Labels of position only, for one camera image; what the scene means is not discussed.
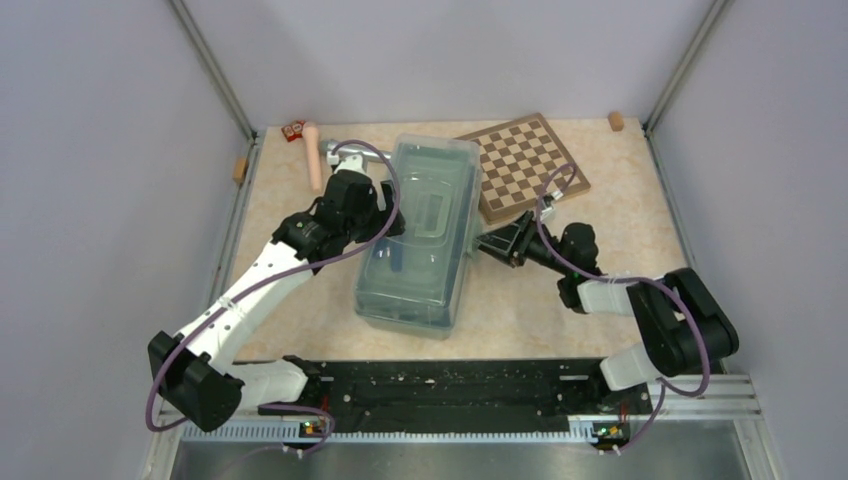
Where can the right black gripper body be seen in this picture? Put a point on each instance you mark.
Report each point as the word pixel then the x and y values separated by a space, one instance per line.
pixel 540 252

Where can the wooden handle hammer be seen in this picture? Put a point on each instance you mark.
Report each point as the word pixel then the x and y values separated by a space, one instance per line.
pixel 348 157

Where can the aluminium frame post left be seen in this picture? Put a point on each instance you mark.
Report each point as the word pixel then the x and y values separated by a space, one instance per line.
pixel 211 67

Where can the green plastic tool box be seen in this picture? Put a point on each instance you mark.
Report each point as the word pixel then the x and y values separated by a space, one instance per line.
pixel 412 283

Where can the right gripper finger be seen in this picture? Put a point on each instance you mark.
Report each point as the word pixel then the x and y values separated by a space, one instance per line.
pixel 507 252
pixel 509 235

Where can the wooden block at left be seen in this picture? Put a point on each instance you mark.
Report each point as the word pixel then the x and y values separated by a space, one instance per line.
pixel 240 171

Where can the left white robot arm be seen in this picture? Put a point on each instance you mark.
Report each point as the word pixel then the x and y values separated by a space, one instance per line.
pixel 195 370

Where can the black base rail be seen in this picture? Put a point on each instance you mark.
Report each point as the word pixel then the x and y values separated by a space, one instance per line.
pixel 466 396

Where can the aluminium frame post right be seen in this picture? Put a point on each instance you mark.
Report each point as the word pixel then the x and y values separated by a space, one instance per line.
pixel 705 30

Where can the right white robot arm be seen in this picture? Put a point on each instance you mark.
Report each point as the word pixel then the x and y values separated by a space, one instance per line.
pixel 682 327

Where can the small red printed box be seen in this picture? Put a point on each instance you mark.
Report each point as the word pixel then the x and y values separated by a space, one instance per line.
pixel 293 131

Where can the aluminium frame post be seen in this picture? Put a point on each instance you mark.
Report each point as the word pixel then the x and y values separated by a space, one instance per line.
pixel 705 30
pixel 211 67

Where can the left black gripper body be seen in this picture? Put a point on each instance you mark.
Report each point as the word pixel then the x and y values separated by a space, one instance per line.
pixel 362 224

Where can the wooden chessboard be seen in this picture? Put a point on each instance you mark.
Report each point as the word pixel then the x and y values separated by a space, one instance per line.
pixel 517 158

